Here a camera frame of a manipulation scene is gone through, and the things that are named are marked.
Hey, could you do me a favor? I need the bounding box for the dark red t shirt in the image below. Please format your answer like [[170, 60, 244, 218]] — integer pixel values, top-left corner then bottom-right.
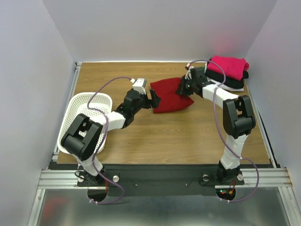
[[150, 77, 194, 113]]

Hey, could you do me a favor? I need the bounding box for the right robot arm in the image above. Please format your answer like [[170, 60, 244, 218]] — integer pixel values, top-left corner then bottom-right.
[[177, 65, 256, 184]]

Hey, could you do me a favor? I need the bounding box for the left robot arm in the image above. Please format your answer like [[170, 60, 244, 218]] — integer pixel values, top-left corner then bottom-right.
[[58, 89, 161, 186]]

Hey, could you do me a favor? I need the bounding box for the white folded t shirt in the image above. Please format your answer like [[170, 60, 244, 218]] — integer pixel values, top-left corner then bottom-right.
[[205, 62, 248, 91]]

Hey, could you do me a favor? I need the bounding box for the black folded t shirt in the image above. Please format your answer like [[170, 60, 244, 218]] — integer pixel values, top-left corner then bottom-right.
[[205, 69, 249, 89]]

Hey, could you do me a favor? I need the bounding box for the white perforated plastic basket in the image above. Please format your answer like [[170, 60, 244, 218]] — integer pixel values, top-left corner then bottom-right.
[[57, 92, 112, 154]]

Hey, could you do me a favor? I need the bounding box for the pink folded t shirt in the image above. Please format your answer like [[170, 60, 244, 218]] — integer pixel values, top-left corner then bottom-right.
[[207, 55, 250, 81]]

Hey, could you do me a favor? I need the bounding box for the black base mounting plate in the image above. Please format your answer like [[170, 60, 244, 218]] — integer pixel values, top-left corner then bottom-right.
[[48, 163, 244, 200]]

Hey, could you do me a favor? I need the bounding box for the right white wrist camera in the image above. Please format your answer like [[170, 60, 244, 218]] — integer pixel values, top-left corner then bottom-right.
[[184, 63, 193, 80]]

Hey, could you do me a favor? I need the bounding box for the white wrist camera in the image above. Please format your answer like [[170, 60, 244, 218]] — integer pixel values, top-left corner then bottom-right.
[[184, 63, 193, 80], [130, 78, 147, 94]]

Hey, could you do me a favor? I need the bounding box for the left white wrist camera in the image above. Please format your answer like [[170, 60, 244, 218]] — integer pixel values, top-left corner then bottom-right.
[[130, 78, 147, 94]]

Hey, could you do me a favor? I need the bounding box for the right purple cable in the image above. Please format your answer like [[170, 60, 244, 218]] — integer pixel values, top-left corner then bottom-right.
[[185, 60, 261, 203]]

